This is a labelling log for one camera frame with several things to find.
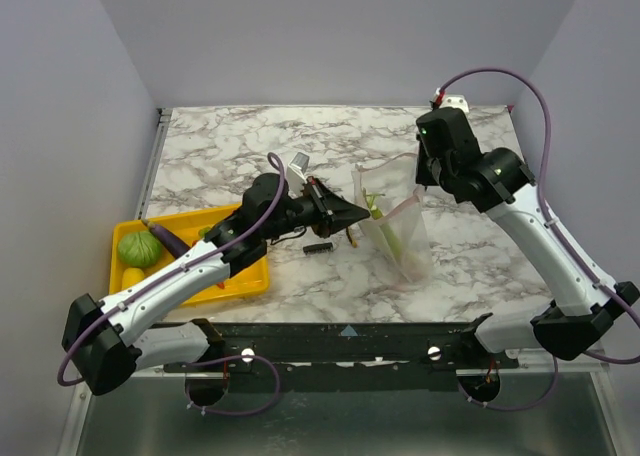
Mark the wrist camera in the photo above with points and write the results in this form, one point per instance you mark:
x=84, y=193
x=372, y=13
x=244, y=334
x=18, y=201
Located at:
x=296, y=172
x=442, y=99

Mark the yellow plastic tray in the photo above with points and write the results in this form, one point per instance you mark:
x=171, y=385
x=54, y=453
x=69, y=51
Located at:
x=251, y=282

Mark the yellow toy lemon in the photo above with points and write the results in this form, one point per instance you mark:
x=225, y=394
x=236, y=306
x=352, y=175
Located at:
x=131, y=276

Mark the black comb piece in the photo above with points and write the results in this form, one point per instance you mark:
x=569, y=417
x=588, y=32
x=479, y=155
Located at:
x=318, y=248

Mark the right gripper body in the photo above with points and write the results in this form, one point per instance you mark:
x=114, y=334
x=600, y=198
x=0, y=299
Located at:
x=425, y=171

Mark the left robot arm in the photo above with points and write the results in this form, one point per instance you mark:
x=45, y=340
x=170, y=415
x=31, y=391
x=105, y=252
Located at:
x=109, y=340

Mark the black base frame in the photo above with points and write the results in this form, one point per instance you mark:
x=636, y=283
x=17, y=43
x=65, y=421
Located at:
x=338, y=357

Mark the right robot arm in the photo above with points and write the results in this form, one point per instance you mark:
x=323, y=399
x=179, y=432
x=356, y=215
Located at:
x=586, y=300

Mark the green toy cabbage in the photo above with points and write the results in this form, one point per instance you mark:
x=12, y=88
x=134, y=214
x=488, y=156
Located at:
x=139, y=249

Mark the green toy celery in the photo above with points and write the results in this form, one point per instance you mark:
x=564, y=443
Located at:
x=381, y=229

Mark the clear zip top bag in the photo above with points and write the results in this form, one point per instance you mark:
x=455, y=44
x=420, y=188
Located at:
x=401, y=204

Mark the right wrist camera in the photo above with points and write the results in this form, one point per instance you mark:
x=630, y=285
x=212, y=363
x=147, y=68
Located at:
x=442, y=99

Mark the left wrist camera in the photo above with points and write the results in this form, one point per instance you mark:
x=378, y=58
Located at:
x=296, y=172

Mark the yellow handled pliers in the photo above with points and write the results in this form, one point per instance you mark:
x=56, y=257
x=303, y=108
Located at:
x=351, y=238

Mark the green toy grapes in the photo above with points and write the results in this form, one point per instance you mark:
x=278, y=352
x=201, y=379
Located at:
x=203, y=231

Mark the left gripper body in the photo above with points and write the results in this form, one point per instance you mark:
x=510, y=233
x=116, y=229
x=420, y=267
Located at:
x=316, y=209

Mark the purple toy eggplant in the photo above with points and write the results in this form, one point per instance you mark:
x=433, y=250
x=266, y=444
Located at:
x=174, y=245

